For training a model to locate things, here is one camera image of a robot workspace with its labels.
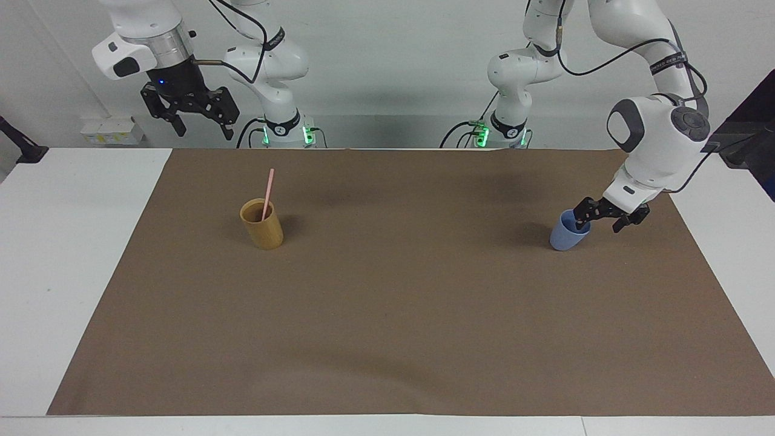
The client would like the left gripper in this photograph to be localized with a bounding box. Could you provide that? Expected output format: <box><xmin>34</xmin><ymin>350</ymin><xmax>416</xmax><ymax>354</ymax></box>
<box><xmin>573</xmin><ymin>196</ymin><xmax>651</xmax><ymax>234</ymax></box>

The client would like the bamboo cup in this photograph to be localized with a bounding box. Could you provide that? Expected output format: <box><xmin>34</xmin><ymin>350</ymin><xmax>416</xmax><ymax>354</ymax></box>
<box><xmin>240</xmin><ymin>198</ymin><xmax>285</xmax><ymax>250</ymax></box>

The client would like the black cable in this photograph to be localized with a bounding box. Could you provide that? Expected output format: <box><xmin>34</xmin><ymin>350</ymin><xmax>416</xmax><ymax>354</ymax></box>
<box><xmin>440</xmin><ymin>91</ymin><xmax>501</xmax><ymax>150</ymax></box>
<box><xmin>236</xmin><ymin>117</ymin><xmax>268</xmax><ymax>150</ymax></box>
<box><xmin>663</xmin><ymin>134</ymin><xmax>754</xmax><ymax>196</ymax></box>
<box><xmin>193</xmin><ymin>0</ymin><xmax>271</xmax><ymax>85</ymax></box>
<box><xmin>554</xmin><ymin>15</ymin><xmax>709</xmax><ymax>104</ymax></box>

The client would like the black stand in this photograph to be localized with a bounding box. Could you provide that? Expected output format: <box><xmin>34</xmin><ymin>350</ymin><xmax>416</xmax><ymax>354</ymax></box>
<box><xmin>705</xmin><ymin>69</ymin><xmax>775</xmax><ymax>202</ymax></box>
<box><xmin>0</xmin><ymin>115</ymin><xmax>50</xmax><ymax>165</ymax></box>

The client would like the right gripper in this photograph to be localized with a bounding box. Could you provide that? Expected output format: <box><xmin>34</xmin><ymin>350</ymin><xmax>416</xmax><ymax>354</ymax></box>
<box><xmin>140</xmin><ymin>59</ymin><xmax>240</xmax><ymax>142</ymax></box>

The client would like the white power strip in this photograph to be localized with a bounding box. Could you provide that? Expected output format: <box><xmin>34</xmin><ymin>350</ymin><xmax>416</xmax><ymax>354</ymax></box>
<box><xmin>80</xmin><ymin>116</ymin><xmax>145</xmax><ymax>147</ymax></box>

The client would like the pink chopstick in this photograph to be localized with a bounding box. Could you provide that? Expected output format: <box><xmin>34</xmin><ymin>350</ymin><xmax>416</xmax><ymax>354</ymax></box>
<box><xmin>261</xmin><ymin>168</ymin><xmax>275</xmax><ymax>220</ymax></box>

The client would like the blue cup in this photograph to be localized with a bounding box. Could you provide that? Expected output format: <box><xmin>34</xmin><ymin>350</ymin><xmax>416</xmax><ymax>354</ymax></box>
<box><xmin>549</xmin><ymin>209</ymin><xmax>592</xmax><ymax>252</ymax></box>

